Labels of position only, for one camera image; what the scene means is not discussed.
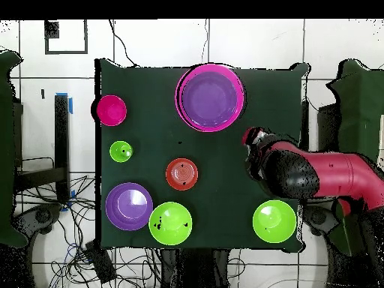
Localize small orange-red plastic bowl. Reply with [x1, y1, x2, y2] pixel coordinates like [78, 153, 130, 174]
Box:
[165, 157, 200, 192]

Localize black metal stand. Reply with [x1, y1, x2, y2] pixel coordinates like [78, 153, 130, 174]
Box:
[301, 101, 341, 151]

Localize dark green tablecloth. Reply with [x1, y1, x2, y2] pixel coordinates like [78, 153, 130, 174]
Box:
[94, 58, 311, 251]

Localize green-covered side table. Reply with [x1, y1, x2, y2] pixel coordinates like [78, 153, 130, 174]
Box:
[0, 49, 28, 250]
[326, 58, 384, 256]

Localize large pink plastic bowl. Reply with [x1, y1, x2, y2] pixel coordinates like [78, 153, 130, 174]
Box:
[174, 63, 246, 134]

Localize black power strip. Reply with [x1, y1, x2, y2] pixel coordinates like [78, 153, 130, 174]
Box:
[85, 241, 117, 284]

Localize purple plastic bowl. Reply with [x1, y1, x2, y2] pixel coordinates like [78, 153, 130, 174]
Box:
[181, 70, 242, 128]
[105, 181, 155, 232]

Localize green plastic cup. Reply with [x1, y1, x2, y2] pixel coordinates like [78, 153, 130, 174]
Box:
[109, 140, 134, 164]

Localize black square floor frame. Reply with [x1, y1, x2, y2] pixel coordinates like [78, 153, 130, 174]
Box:
[43, 19, 89, 56]

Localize floor cable bundle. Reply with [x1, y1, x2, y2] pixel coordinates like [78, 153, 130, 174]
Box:
[14, 155, 163, 288]

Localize black stand with blue tape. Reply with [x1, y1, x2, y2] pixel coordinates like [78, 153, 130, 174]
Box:
[13, 92, 74, 208]

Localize small red-pink plastic bowl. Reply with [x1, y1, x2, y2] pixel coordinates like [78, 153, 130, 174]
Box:
[96, 94, 128, 127]

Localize white panel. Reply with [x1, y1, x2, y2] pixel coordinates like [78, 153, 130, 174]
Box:
[378, 113, 384, 157]

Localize black floor cable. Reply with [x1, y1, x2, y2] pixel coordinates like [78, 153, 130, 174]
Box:
[108, 19, 139, 68]

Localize green plastic bowl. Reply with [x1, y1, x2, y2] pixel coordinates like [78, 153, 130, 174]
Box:
[252, 199, 298, 245]
[148, 201, 194, 246]

